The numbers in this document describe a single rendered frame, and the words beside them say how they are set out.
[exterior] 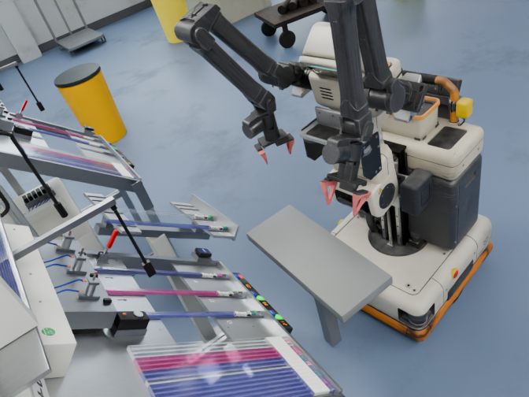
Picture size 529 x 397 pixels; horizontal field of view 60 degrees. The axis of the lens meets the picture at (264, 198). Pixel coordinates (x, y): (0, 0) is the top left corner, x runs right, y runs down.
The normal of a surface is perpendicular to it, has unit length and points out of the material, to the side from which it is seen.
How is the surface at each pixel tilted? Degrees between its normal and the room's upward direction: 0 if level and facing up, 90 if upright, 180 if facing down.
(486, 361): 0
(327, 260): 0
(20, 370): 0
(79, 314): 90
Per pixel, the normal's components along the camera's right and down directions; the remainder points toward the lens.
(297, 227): -0.23, -0.75
